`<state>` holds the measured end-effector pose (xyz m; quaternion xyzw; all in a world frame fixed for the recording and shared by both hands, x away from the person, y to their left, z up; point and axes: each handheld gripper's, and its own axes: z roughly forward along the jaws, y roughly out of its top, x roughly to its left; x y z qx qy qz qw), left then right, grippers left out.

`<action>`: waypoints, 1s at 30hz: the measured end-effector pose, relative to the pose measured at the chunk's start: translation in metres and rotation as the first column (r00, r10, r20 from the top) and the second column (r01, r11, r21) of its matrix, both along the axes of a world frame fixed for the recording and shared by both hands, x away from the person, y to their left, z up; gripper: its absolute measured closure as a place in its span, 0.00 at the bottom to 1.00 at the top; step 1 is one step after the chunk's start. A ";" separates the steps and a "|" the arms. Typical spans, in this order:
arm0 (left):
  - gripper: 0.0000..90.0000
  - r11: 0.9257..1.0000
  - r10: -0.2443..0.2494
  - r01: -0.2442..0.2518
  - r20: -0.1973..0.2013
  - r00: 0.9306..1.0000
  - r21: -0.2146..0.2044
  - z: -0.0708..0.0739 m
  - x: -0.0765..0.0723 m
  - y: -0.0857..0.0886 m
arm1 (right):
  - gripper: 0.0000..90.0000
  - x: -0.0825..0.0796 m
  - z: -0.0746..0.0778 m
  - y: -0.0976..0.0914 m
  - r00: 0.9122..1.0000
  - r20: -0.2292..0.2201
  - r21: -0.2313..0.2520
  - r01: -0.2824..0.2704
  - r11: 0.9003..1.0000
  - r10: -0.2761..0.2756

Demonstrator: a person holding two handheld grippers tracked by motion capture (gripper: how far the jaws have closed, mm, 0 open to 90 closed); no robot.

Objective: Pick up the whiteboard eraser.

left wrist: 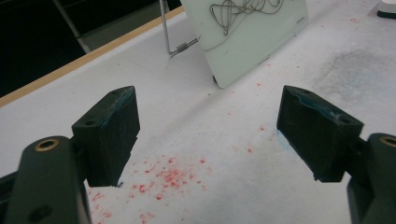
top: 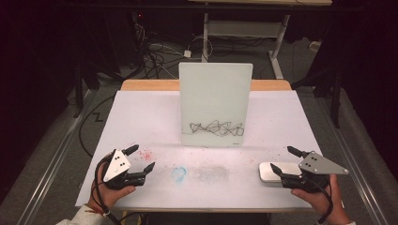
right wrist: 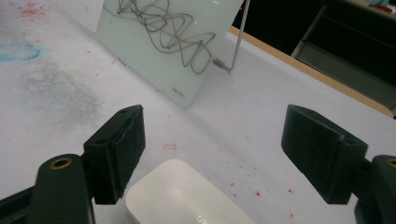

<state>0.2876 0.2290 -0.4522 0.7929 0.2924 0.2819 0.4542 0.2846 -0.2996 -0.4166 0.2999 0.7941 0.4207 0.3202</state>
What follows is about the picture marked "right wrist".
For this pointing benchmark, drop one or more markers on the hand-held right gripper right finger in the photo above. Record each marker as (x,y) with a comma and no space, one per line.
(323,155)

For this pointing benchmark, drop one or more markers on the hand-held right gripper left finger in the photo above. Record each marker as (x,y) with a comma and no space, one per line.
(113,155)

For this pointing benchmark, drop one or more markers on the white board eraser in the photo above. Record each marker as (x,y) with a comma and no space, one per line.
(180,196)

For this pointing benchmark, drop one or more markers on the scribbled glass whiteboard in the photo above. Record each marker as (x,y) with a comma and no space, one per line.
(162,46)

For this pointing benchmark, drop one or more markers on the dark shelf unit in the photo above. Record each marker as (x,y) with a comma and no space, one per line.
(348,46)

